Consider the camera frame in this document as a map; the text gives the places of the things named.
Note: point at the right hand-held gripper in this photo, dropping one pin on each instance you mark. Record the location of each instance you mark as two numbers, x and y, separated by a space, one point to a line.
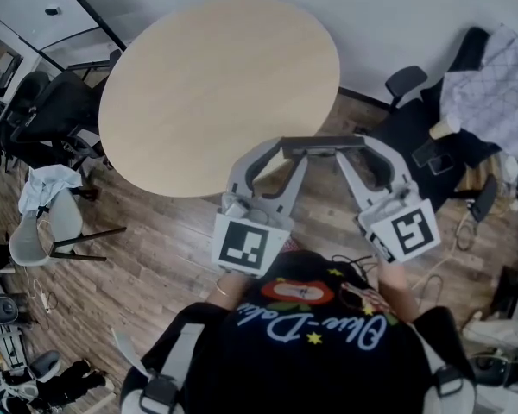
410 231

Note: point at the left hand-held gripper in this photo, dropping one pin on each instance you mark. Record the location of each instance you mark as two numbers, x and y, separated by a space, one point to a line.
244 246

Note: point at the black picture frame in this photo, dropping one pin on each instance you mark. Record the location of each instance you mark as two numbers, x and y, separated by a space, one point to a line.
319 142

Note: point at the person's right forearm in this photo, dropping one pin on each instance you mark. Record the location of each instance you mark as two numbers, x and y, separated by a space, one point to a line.
395 283

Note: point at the person's left forearm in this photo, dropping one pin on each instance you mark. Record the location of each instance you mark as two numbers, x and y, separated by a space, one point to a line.
229 289

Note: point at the round wooden table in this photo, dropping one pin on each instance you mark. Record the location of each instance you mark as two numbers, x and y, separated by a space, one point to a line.
207 84

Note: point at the black armrest office chair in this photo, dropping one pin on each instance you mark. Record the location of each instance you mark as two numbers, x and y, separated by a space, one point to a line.
397 132

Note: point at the black phone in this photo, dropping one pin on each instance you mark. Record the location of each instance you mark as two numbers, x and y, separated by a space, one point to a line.
441 164
424 153

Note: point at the beige paper cup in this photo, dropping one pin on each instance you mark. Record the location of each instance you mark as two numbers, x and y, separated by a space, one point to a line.
444 128

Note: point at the white patterned cloth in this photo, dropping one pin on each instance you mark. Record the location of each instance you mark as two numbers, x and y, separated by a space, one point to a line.
496 84

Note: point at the black printed t-shirt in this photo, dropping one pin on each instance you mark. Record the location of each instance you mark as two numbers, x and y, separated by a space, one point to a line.
306 373

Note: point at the light blue cloth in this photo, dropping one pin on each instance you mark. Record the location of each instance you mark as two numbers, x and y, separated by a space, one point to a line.
47 181

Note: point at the grey shell chair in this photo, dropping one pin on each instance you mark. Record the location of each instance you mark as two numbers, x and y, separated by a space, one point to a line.
23 244

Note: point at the white power strip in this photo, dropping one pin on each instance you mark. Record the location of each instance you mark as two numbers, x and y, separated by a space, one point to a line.
45 302

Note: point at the grey round-headed machine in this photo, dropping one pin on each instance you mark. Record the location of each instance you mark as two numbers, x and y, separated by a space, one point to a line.
45 365
2 309

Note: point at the white wall board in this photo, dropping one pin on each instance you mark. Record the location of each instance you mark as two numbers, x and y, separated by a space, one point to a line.
39 7

